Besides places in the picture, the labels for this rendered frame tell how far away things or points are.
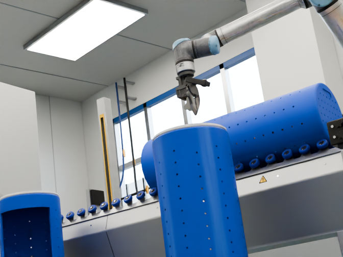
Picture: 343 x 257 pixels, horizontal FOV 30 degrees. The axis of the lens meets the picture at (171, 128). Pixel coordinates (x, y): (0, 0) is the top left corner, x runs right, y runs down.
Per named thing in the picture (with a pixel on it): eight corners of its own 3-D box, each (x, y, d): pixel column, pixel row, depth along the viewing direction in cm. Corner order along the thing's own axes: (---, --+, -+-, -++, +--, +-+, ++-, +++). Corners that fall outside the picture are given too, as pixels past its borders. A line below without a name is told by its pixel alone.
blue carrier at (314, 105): (179, 201, 310) (173, 145, 319) (351, 155, 264) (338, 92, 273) (143, 194, 288) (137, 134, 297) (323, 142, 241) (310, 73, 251)
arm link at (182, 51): (190, 34, 303) (169, 39, 305) (194, 59, 300) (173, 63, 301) (193, 43, 312) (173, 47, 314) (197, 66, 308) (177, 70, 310)
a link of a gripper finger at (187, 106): (187, 118, 299) (184, 99, 302) (197, 114, 296) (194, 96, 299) (183, 117, 296) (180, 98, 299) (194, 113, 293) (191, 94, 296)
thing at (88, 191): (101, 221, 325) (98, 191, 330) (107, 219, 323) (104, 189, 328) (88, 220, 317) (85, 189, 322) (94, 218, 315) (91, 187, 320)
